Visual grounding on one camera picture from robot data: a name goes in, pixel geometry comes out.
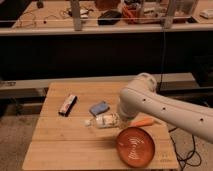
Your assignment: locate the clear plastic bottle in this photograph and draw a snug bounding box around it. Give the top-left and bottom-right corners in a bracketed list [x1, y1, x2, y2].
[84, 113, 119, 129]

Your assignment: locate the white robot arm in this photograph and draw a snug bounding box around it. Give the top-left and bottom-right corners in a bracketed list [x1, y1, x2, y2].
[117, 73, 213, 143]

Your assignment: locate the orange ceramic bowl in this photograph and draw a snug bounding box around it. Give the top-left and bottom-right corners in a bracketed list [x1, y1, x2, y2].
[116, 127, 155, 168]

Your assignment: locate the blue sponge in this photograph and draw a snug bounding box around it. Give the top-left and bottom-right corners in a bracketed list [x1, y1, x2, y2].
[89, 101, 110, 116]

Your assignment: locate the orange carrot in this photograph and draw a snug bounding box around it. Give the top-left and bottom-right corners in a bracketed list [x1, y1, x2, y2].
[130, 117, 154, 127]

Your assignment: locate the black object on bench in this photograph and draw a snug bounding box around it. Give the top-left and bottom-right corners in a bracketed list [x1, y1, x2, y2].
[97, 10, 121, 25]

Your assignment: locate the orange tool on bench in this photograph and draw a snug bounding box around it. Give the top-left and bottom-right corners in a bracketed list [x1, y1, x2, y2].
[122, 4, 138, 24]

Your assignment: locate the black hanging cable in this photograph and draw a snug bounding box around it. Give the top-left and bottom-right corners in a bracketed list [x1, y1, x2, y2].
[157, 25, 168, 93]

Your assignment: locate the grey metal post left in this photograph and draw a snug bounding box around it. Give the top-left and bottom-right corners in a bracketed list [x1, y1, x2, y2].
[70, 0, 82, 31]

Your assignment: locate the grey metal post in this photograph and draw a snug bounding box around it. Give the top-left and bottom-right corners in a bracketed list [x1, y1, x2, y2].
[70, 0, 82, 31]
[163, 0, 176, 29]

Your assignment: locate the grey metal post right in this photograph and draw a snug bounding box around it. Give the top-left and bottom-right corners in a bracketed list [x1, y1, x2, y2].
[163, 0, 176, 29]

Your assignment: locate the black cable on floor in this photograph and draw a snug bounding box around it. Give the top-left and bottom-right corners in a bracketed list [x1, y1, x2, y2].
[168, 126, 203, 171]

